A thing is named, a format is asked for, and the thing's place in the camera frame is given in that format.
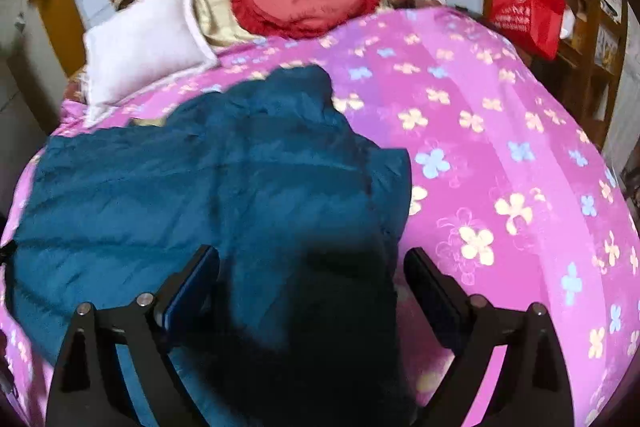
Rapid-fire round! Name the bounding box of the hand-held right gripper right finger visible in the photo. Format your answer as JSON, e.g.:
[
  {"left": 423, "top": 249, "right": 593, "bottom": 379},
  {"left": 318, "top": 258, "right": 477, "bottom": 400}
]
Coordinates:
[{"left": 404, "top": 248, "right": 573, "bottom": 427}]

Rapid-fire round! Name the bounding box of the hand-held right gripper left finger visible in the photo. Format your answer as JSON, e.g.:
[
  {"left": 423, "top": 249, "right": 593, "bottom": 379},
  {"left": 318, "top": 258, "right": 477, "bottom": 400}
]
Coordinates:
[{"left": 45, "top": 245, "right": 221, "bottom": 427}]

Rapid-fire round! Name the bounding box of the teal blue jacket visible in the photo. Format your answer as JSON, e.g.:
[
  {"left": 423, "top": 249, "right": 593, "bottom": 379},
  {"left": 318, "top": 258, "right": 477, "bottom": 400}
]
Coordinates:
[{"left": 9, "top": 64, "right": 414, "bottom": 427}]

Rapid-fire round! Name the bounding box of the pink floral bedsheet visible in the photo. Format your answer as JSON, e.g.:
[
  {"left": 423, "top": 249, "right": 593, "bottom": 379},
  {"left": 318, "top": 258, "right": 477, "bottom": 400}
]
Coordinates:
[{"left": 0, "top": 6, "right": 640, "bottom": 427}]

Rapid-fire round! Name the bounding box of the white pillow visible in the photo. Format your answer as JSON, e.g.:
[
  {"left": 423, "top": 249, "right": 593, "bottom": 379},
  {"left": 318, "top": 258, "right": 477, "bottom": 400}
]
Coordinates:
[{"left": 82, "top": 0, "right": 220, "bottom": 128}]

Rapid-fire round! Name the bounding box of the red shopping bag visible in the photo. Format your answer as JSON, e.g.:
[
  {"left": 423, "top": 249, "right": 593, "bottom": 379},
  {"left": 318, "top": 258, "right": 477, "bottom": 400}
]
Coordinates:
[{"left": 487, "top": 0, "right": 567, "bottom": 62}]

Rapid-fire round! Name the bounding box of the wooden shelf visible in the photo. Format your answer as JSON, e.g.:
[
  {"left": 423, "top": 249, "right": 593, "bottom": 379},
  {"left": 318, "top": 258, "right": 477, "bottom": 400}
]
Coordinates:
[{"left": 530, "top": 0, "right": 630, "bottom": 152}]

